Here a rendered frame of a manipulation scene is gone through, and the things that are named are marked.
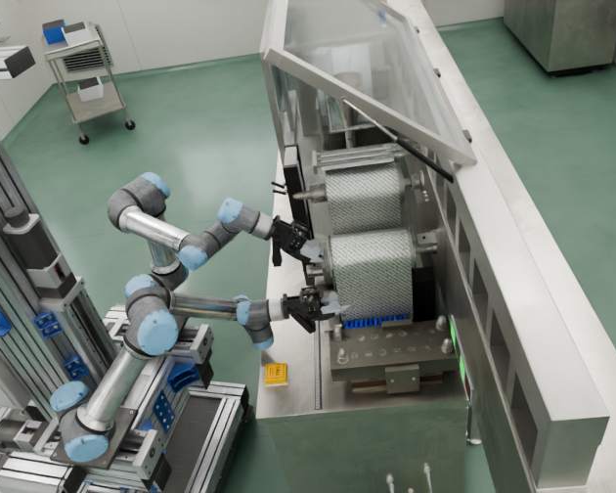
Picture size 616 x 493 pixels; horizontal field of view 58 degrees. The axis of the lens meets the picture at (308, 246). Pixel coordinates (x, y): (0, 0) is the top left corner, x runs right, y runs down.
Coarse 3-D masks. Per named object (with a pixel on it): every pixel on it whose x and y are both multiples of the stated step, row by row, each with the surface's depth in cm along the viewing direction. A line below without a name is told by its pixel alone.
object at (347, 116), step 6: (330, 102) 216; (336, 102) 213; (336, 108) 216; (342, 108) 215; (348, 108) 215; (336, 114) 221; (342, 114) 218; (348, 114) 217; (354, 114) 218; (342, 120) 221; (348, 120) 220; (354, 120) 221; (342, 126) 224; (348, 132) 225; (354, 132) 227; (348, 138) 227; (354, 138) 228; (348, 144) 229; (354, 144) 229
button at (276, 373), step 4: (268, 364) 188; (272, 364) 188; (276, 364) 188; (280, 364) 188; (284, 364) 187; (268, 368) 187; (272, 368) 187; (276, 368) 187; (280, 368) 186; (284, 368) 186; (268, 372) 186; (272, 372) 186; (276, 372) 185; (280, 372) 185; (284, 372) 185; (268, 376) 185; (272, 376) 184; (276, 376) 184; (280, 376) 184; (284, 376) 184; (268, 380) 183; (272, 380) 183; (276, 380) 183; (280, 380) 183; (284, 380) 183
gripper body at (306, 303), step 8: (304, 288) 180; (312, 288) 180; (288, 296) 178; (296, 296) 178; (304, 296) 178; (312, 296) 178; (288, 304) 178; (296, 304) 178; (304, 304) 175; (312, 304) 177; (320, 304) 182; (288, 312) 180; (304, 312) 177; (312, 312) 179
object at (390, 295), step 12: (396, 276) 172; (408, 276) 172; (336, 288) 175; (348, 288) 175; (360, 288) 175; (372, 288) 175; (384, 288) 175; (396, 288) 175; (408, 288) 175; (348, 300) 179; (360, 300) 179; (372, 300) 179; (384, 300) 179; (396, 300) 179; (408, 300) 179; (348, 312) 182; (360, 312) 182; (372, 312) 182; (384, 312) 182; (396, 312) 182; (408, 312) 182
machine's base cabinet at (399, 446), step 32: (384, 416) 174; (416, 416) 174; (448, 416) 174; (288, 448) 186; (320, 448) 186; (352, 448) 186; (384, 448) 186; (416, 448) 186; (448, 448) 186; (288, 480) 199; (320, 480) 199; (352, 480) 199; (384, 480) 199; (416, 480) 199; (448, 480) 199
